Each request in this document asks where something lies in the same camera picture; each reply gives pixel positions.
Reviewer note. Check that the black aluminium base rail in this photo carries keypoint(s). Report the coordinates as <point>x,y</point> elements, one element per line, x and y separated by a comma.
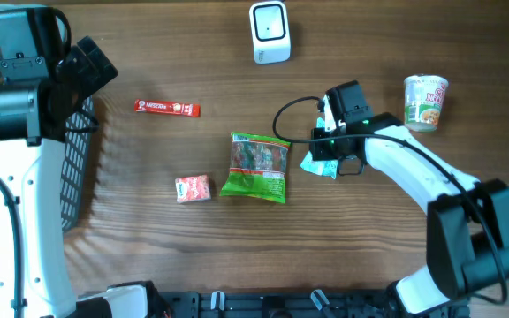
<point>353,304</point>

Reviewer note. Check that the light teal packet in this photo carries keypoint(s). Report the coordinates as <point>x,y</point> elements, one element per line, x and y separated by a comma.
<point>320,168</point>

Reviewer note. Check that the red Nescafe coffee stick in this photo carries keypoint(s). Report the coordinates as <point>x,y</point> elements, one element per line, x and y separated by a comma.
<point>168,108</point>

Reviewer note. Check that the green gummy candy bag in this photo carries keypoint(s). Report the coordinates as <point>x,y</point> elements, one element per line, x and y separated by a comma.
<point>257,167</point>

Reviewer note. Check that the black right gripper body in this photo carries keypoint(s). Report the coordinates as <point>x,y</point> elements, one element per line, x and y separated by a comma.
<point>321,147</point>

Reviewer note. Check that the white chicken cup noodles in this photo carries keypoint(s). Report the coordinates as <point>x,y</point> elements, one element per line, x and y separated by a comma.
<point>424,98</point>

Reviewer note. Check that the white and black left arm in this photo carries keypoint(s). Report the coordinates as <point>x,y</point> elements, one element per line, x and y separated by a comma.
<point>45,77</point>

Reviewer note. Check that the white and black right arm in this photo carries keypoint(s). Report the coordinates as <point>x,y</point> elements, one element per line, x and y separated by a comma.
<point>467,244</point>

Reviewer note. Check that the small orange juice carton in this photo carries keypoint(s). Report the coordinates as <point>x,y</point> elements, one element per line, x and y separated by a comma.
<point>191,189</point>

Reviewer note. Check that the white cube barcode scanner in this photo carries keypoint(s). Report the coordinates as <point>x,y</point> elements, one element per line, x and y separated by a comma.
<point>270,32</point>

